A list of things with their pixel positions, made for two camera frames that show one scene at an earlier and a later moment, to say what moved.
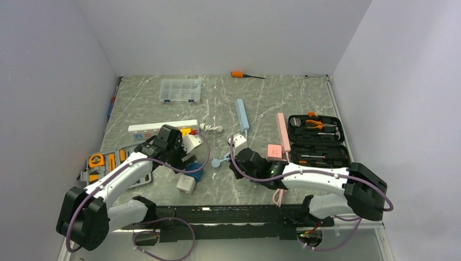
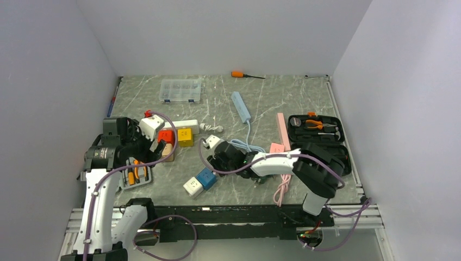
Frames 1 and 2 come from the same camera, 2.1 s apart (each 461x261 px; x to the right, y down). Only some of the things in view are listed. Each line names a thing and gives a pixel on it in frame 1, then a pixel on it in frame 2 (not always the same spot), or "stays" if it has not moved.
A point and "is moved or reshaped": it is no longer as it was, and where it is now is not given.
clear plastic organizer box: [180, 89] stays
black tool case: [318, 141] stays
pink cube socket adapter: [274, 152] stays
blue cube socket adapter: [198, 174] to [207, 178]
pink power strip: [283, 132] stays
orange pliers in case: [321, 124] stays
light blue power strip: [242, 117] is moved or reshaped
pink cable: [280, 191] stays
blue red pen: [111, 104] stays
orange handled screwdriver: [237, 74] stays
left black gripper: [179, 162] to [147, 155]
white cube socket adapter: [186, 184] to [193, 187]
